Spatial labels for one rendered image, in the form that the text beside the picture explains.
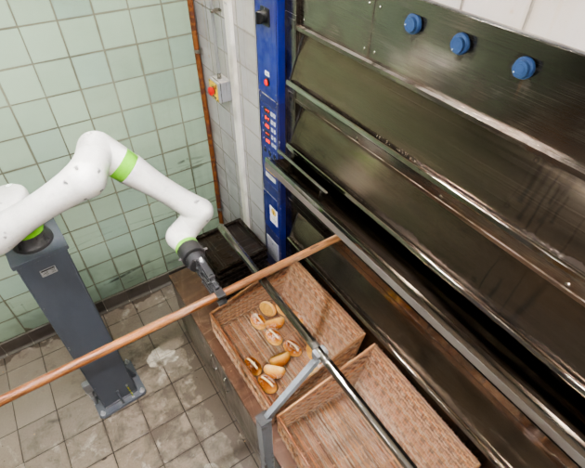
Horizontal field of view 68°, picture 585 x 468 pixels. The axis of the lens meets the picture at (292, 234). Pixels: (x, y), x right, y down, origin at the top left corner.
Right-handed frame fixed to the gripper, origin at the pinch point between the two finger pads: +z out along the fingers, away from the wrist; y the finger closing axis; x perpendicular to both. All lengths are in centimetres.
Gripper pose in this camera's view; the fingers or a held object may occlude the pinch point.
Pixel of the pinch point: (218, 293)
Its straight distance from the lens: 154.4
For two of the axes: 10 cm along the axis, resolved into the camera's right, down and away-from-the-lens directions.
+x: -8.4, 3.7, -4.0
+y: -0.1, 7.3, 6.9
